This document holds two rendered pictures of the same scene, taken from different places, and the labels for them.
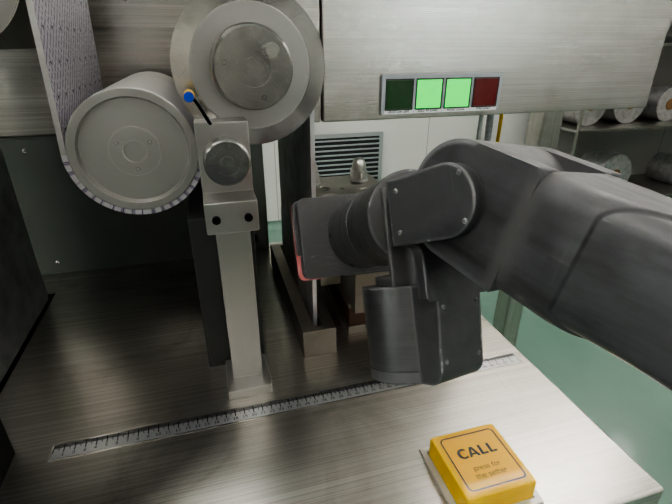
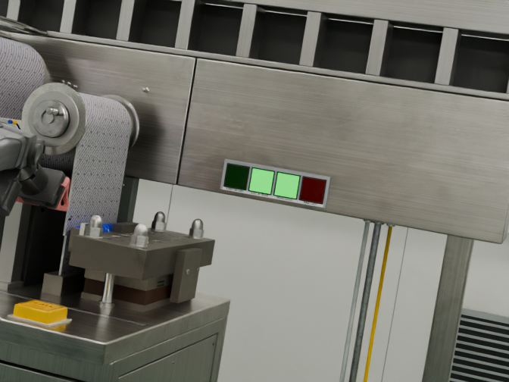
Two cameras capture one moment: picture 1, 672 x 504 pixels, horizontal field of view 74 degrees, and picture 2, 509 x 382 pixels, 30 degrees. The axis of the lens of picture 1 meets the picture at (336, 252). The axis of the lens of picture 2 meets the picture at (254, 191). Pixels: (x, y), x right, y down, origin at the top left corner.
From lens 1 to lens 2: 1.61 m
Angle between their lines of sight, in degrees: 39
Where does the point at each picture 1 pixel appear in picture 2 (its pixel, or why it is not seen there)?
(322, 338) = (54, 281)
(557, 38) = (385, 158)
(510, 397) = (107, 324)
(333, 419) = (16, 299)
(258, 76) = (49, 121)
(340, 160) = (494, 358)
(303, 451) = not seen: outside the picture
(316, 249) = not seen: hidden behind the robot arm
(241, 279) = (14, 217)
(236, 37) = (44, 104)
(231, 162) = not seen: hidden behind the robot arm
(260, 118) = (51, 142)
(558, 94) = (391, 208)
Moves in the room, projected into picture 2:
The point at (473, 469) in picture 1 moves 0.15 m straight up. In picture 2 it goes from (32, 304) to (45, 220)
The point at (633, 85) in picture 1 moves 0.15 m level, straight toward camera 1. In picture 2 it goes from (480, 217) to (422, 209)
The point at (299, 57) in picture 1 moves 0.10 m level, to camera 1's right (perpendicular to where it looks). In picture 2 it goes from (73, 117) to (110, 123)
